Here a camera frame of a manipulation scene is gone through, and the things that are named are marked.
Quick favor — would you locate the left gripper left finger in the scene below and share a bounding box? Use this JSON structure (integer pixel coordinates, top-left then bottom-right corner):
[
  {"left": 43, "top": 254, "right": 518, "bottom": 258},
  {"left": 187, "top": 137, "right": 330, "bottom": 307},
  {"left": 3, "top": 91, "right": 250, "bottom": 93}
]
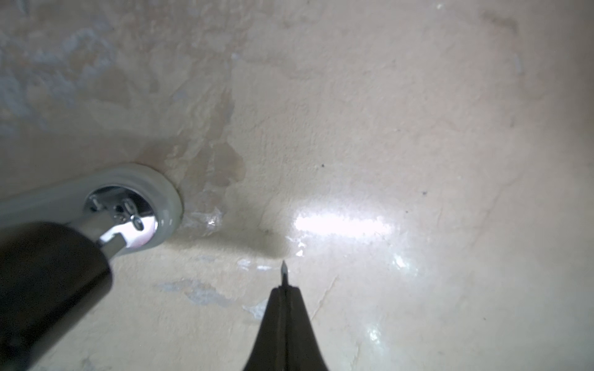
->
[{"left": 244, "top": 287, "right": 286, "bottom": 370}]

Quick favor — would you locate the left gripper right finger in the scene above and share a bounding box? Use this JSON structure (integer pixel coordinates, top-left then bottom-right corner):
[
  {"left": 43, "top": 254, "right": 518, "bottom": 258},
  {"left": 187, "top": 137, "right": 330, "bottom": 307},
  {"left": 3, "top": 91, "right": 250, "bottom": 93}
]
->
[{"left": 284, "top": 285, "right": 328, "bottom": 370}]

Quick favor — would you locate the nail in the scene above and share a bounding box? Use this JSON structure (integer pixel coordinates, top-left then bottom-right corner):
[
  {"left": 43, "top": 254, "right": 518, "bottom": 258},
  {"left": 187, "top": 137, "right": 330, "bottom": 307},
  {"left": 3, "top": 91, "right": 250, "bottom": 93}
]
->
[{"left": 281, "top": 261, "right": 289, "bottom": 288}]

